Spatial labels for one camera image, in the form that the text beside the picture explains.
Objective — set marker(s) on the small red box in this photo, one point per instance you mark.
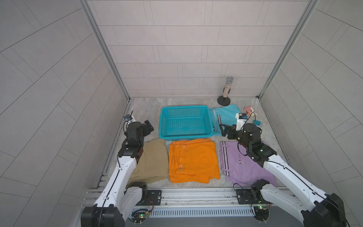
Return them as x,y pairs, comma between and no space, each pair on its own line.
250,111

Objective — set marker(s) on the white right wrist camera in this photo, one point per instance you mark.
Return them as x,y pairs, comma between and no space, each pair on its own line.
241,120

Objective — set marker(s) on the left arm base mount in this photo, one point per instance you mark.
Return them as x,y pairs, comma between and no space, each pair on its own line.
153,198

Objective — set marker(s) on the khaki pants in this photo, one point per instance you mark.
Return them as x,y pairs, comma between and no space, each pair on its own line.
153,165

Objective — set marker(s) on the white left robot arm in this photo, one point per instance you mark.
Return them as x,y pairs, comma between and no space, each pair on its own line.
117,200

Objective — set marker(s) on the small teal block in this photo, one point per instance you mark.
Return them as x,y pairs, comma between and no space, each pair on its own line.
256,122

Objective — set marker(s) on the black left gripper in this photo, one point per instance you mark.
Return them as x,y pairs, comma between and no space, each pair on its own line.
146,131

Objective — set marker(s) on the purple pants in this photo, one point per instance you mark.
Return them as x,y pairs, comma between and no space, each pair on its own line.
239,168

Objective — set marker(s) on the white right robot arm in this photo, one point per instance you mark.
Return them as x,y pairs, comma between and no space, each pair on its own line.
308,204

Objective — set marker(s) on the left circuit board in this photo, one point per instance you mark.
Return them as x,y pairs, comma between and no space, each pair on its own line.
139,216

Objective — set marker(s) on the bottle on black stand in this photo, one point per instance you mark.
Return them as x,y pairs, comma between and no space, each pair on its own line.
224,99

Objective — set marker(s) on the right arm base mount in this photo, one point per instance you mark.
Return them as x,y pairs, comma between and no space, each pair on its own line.
245,197

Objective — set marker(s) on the right circuit board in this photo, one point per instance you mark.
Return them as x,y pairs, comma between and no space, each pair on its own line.
261,213

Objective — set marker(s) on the circuit board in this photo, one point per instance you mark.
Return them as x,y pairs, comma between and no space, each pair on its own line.
261,213
139,216

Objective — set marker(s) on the teal pants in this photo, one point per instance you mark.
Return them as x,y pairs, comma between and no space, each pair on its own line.
225,115

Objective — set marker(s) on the teal plastic basket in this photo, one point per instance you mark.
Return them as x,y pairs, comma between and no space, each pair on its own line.
184,123

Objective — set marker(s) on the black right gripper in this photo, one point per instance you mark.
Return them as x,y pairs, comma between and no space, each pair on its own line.
232,130

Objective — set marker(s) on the orange pants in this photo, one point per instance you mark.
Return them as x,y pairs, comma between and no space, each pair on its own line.
193,161

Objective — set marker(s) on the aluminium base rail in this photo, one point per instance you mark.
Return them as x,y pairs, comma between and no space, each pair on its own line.
196,202

